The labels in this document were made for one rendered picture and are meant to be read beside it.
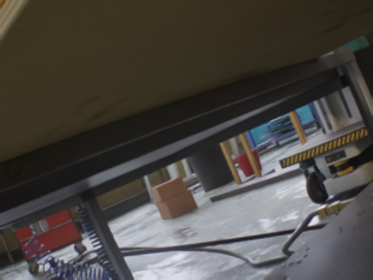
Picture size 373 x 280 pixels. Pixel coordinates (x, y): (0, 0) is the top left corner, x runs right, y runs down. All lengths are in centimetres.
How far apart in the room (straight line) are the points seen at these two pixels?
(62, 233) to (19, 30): 483
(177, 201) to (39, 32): 481
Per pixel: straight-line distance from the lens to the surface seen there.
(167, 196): 497
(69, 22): 22
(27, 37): 21
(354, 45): 229
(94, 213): 147
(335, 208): 126
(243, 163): 590
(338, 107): 266
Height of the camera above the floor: 53
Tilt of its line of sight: 2 degrees up
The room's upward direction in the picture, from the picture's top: 24 degrees counter-clockwise
